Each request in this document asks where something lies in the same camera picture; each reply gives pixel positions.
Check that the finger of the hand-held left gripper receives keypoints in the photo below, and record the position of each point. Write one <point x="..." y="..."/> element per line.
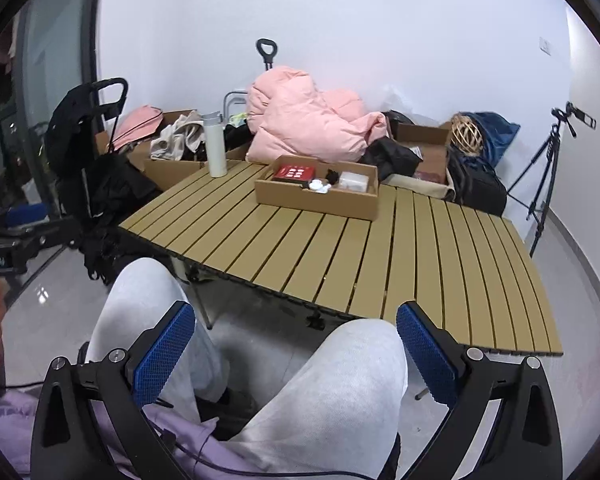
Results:
<point x="25" y="216"/>

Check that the white wall socket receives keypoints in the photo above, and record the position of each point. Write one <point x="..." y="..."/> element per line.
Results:
<point x="545" y="45"/>

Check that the small white box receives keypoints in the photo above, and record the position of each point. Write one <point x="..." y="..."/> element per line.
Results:
<point x="354" y="181"/>

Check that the large cardboard box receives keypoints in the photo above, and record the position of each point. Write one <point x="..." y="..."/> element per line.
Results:
<point x="172" y="172"/>

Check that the person's left leg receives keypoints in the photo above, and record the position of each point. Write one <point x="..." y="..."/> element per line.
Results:
<point x="140" y="310"/>

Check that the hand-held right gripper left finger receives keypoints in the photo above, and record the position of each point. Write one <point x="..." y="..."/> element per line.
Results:
<point x="162" y="355"/>

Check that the person's leg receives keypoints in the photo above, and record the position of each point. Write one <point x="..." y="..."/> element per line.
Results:
<point x="140" y="310"/>
<point x="330" y="390"/>

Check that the beige rolled cloth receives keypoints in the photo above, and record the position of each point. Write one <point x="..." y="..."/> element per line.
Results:
<point x="425" y="189"/>

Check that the black plastic bag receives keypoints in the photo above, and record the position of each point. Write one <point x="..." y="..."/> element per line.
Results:
<point x="400" y="120"/>

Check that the white thermos bottle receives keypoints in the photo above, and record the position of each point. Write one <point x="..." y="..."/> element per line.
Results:
<point x="215" y="147"/>

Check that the small black object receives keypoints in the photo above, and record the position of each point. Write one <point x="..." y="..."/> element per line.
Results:
<point x="333" y="176"/>

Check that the cardboard tray box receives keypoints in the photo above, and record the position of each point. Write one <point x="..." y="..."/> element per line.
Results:
<point x="315" y="202"/>

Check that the black tripod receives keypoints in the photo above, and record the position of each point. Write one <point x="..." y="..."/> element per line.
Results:
<point x="547" y="155"/>

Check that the red box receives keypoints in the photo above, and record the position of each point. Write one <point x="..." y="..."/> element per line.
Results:
<point x="292" y="173"/>

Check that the person's right leg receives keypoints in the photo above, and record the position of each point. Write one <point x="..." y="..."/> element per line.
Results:
<point x="330" y="390"/>

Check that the pink bag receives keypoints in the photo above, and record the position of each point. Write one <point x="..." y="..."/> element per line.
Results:
<point x="140" y="122"/>

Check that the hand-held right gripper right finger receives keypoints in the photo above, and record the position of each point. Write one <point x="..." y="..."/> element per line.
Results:
<point x="425" y="355"/>

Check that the shallow cardboard box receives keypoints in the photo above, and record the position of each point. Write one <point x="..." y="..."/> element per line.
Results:
<point x="430" y="135"/>

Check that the pink down jacket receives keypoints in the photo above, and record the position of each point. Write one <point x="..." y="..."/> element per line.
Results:
<point x="305" y="120"/>

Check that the white plastic bag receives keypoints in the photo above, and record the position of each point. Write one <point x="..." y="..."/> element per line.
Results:
<point x="397" y="97"/>

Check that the dark blue bag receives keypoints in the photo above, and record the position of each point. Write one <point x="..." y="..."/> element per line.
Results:
<point x="500" y="130"/>

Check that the black clothing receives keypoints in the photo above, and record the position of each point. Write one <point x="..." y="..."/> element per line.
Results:
<point x="392" y="157"/>

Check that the beige woven helmet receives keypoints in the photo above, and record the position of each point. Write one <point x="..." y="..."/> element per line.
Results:
<point x="467" y="135"/>

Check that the glass door black frame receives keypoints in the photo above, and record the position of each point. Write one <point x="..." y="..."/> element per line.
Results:
<point x="55" y="60"/>

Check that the black folding cart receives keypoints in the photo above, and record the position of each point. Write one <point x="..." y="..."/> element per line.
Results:
<point x="90" y="180"/>

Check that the person's purple hoodie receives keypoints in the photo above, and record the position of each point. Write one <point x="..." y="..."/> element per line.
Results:
<point x="10" y="420"/>

